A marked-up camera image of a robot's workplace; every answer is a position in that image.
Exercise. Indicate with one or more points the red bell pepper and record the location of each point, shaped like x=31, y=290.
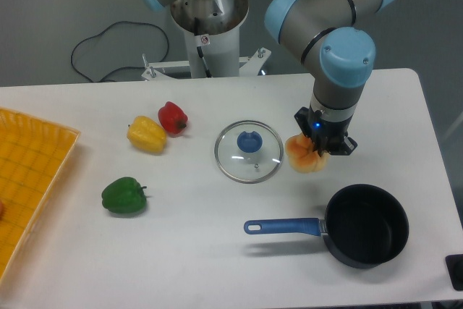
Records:
x=172, y=118

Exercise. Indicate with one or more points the glass lid blue knob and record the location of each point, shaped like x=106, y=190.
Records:
x=248, y=151

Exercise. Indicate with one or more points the green bell pepper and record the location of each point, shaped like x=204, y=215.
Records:
x=124, y=196

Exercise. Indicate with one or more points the round orange bread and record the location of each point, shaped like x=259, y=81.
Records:
x=303, y=157

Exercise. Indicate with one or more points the yellow bell pepper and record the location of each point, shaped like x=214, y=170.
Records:
x=147, y=135

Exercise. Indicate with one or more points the black device at table corner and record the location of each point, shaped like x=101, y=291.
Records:
x=454, y=264

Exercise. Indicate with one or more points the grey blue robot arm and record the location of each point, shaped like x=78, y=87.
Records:
x=320, y=34

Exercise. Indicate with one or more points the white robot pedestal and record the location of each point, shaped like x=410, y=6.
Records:
x=211, y=30

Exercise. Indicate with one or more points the yellow woven basket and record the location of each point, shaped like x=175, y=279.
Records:
x=33, y=153

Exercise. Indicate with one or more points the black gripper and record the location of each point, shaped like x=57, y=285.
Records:
x=327, y=136

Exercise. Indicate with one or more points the black pot blue handle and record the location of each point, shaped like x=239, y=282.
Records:
x=364, y=226

